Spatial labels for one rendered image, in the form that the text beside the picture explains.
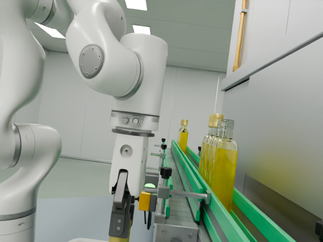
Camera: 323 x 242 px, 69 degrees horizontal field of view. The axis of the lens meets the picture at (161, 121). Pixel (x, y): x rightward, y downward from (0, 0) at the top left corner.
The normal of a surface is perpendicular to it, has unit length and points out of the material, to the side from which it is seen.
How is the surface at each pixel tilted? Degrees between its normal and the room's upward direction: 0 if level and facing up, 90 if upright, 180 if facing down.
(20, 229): 86
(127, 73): 103
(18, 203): 83
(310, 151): 90
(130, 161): 87
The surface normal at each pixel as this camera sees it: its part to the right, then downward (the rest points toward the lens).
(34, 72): 0.85, 0.12
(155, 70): 0.73, 0.08
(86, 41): -0.40, -0.18
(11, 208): 0.51, -0.02
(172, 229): 0.00, -0.01
